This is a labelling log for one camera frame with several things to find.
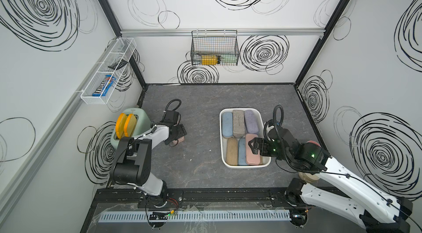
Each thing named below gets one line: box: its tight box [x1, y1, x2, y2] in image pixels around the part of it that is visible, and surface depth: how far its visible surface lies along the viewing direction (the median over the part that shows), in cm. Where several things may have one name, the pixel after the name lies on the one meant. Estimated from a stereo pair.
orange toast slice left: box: [115, 112, 128, 140], surface depth 75 cm
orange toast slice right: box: [123, 113, 137, 137], surface depth 76 cm
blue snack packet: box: [92, 74, 117, 97], surface depth 72 cm
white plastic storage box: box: [219, 107, 272, 169], surface depth 91 cm
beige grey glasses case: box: [232, 109, 246, 138], surface depth 93 cm
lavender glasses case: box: [243, 109, 259, 135], surface depth 95 cm
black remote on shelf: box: [107, 58, 129, 71], surface depth 82 cm
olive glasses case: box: [225, 137, 238, 166], surface depth 86 cm
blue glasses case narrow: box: [221, 111, 233, 139], surface depth 93 cm
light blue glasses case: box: [237, 137, 248, 166], surface depth 84 cm
